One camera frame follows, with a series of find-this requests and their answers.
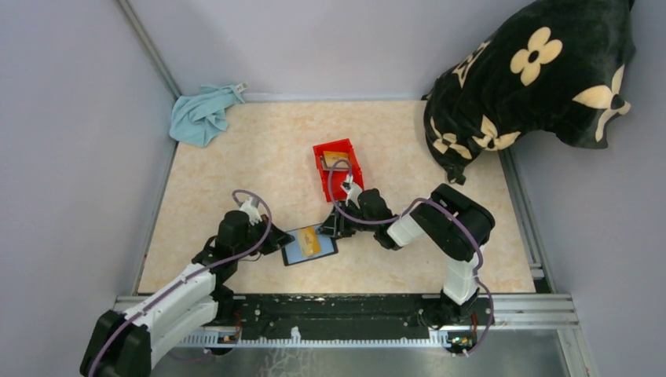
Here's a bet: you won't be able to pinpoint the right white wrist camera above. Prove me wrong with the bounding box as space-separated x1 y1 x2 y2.
341 174 363 206

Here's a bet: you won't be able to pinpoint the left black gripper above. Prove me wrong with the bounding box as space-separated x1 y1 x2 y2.
235 214 295 259

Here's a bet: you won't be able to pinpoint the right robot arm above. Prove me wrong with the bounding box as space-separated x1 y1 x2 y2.
317 184 496 324

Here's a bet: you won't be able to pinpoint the gold card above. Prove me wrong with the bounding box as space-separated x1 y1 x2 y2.
296 227 321 258
323 151 349 166

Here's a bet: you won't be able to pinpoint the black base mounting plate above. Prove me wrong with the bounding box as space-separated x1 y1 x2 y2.
210 294 490 341

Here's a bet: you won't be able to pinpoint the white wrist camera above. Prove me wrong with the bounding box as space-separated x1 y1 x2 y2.
240 197 263 225
341 174 363 206

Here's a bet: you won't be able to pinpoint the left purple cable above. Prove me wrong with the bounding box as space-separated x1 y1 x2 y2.
87 189 273 377

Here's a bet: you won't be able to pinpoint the light blue cloth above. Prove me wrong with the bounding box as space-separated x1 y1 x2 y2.
169 82 248 148

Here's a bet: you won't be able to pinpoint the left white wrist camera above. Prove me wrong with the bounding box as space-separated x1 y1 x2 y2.
240 197 263 225

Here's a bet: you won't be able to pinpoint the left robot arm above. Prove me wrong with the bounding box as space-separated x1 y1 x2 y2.
79 210 295 376

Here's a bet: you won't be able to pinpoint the black leather card holder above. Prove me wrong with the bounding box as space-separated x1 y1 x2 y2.
281 224 338 266

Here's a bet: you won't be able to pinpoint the aluminium front rail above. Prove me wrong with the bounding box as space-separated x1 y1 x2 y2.
108 294 580 349

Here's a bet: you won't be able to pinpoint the stack of credit cards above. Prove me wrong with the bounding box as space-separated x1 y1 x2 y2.
320 154 334 171

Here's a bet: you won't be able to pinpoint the black floral blanket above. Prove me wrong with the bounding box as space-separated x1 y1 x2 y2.
424 1 635 170

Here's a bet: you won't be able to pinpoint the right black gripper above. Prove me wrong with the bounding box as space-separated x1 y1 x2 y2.
316 200 378 238

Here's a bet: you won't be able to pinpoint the red plastic bin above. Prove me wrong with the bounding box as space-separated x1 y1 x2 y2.
313 138 364 203

